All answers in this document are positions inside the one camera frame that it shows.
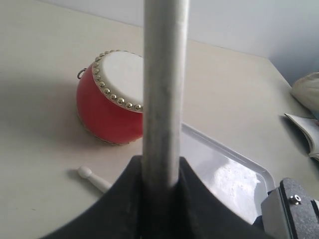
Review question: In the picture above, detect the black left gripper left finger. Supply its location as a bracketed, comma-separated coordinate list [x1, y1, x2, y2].
[43, 155, 143, 239]

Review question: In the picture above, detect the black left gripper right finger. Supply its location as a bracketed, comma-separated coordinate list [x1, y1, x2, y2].
[174, 157, 269, 239]

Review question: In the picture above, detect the white drumstick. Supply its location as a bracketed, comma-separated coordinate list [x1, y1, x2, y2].
[142, 0, 189, 189]
[77, 166, 112, 193]

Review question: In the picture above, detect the small red drum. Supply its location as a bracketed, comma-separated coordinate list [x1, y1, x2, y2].
[76, 50, 144, 144]

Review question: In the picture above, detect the white plastic tray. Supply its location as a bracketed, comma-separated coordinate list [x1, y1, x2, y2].
[180, 124, 275, 224]

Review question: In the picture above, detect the open book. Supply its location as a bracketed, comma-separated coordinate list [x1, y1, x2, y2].
[284, 113, 319, 161]

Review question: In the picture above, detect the beige cloth bundle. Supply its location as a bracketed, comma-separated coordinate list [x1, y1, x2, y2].
[291, 72, 319, 112]

